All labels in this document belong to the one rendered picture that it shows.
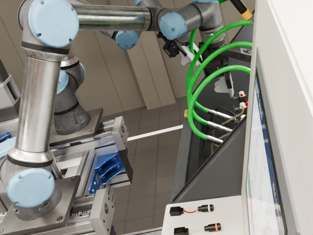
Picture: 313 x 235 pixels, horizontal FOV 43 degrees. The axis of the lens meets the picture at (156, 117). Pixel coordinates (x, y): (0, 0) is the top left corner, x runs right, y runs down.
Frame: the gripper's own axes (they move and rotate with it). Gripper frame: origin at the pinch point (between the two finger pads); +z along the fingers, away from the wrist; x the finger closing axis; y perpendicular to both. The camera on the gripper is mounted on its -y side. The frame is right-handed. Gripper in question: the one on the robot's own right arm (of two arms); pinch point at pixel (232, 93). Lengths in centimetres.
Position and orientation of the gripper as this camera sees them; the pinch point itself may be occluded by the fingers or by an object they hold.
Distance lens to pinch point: 136.5
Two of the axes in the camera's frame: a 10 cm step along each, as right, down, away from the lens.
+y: -9.5, 1.8, 2.6
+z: 2.8, 8.5, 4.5
